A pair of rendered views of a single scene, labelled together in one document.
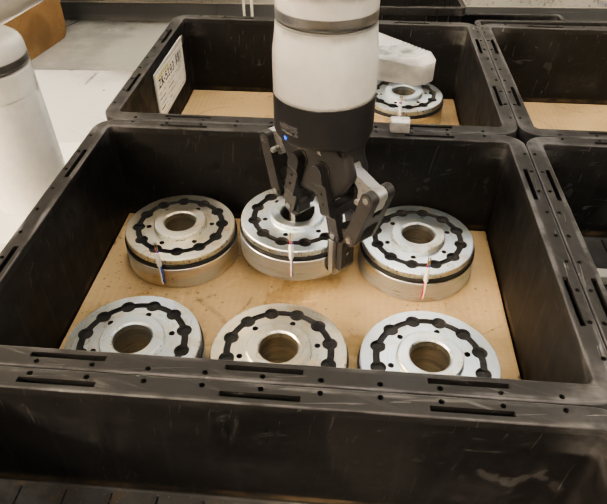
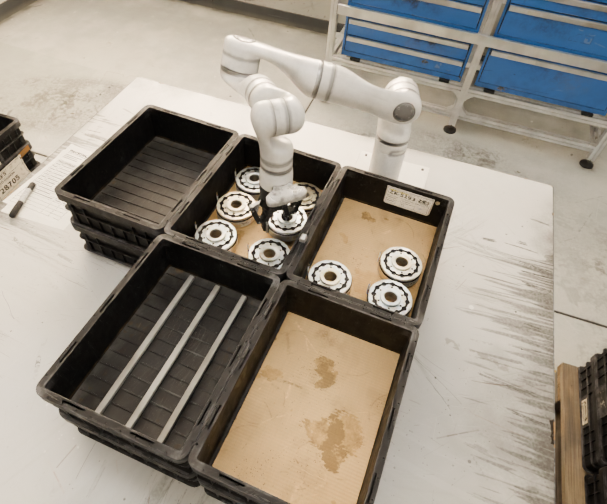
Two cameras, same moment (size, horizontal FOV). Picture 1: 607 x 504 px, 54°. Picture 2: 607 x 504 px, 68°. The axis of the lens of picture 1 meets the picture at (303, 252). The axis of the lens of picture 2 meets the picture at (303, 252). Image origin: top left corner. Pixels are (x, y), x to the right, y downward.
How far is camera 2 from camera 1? 1.11 m
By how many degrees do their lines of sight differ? 67
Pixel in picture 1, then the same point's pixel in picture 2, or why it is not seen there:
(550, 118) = (367, 381)
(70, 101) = (506, 211)
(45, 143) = (378, 169)
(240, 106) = (413, 241)
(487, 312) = not seen: hidden behind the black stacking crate
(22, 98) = (379, 151)
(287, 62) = not seen: hidden behind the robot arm
